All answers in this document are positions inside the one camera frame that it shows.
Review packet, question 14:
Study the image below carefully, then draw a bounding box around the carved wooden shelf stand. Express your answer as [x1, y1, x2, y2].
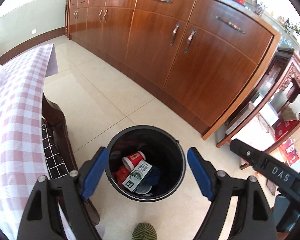
[216, 48, 300, 170]

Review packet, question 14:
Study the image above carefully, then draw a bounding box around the green white carton box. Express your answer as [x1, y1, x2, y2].
[123, 160, 153, 192]

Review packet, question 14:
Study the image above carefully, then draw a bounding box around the red paper cup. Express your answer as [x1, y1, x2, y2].
[122, 151, 146, 172]

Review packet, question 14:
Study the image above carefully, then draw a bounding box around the black grid cushion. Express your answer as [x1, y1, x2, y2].
[41, 119, 69, 179]

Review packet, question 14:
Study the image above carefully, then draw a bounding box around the pink checkered tablecloth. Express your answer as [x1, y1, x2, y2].
[0, 44, 58, 239]

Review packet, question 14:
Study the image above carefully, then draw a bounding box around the blue towel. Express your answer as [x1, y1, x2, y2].
[145, 166, 160, 186]

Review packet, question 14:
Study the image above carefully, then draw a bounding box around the blue paper bowl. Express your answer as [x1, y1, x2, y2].
[135, 184, 152, 195]

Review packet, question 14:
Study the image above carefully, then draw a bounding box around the black trash bin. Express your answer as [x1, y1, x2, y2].
[106, 125, 186, 202]

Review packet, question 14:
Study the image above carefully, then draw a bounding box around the red plastic bag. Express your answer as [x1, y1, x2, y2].
[114, 165, 130, 187]

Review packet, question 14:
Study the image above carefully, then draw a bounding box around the green striped slipper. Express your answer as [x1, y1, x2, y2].
[131, 223, 158, 240]

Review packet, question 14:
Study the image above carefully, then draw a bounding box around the dark wooden chair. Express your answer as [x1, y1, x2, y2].
[41, 91, 101, 227]

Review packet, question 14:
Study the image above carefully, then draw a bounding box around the wooden sideboard cabinet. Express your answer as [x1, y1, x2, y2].
[67, 0, 280, 139]

